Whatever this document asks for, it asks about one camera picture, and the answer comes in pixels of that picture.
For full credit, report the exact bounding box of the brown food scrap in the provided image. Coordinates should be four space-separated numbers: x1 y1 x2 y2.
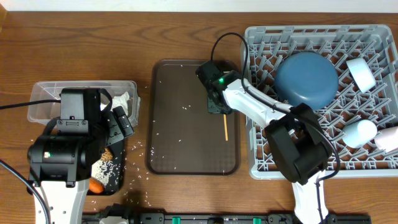
101 148 113 162

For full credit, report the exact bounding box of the brown serving tray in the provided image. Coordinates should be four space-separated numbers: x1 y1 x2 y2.
146 60 240 175

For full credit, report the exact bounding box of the grey dishwasher rack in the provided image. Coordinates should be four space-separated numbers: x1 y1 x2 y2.
241 24 398 180

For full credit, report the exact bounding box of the light blue rice bowl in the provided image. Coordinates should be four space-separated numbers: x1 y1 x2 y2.
346 58 376 93

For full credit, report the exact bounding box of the pink cup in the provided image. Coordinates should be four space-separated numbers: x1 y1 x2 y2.
374 127 397 152

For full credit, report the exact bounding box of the black front rail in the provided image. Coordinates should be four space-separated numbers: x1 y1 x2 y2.
82 203 373 224

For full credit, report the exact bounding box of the orange carrot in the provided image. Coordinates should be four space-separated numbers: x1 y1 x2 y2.
89 178 104 194

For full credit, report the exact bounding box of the wooden chopstick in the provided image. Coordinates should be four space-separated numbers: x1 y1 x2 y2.
223 114 229 141

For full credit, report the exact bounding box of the blue plate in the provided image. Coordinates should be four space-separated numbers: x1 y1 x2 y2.
274 52 338 110

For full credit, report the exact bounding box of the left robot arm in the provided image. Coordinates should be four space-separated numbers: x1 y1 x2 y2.
27 88 134 223

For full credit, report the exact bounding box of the clear plastic bin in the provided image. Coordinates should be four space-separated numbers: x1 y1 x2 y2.
27 80 141 126

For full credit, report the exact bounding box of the white tissue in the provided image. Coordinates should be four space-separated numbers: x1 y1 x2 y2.
111 91 130 114

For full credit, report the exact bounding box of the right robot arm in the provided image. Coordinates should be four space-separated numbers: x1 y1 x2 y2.
195 60 333 223

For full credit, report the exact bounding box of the white paper cup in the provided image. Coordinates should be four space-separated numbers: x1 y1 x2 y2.
342 119 377 148

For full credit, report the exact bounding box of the pile of white rice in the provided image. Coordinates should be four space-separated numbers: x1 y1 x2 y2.
91 159 119 187

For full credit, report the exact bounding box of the black bin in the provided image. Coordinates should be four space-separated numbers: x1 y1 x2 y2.
88 141 126 196

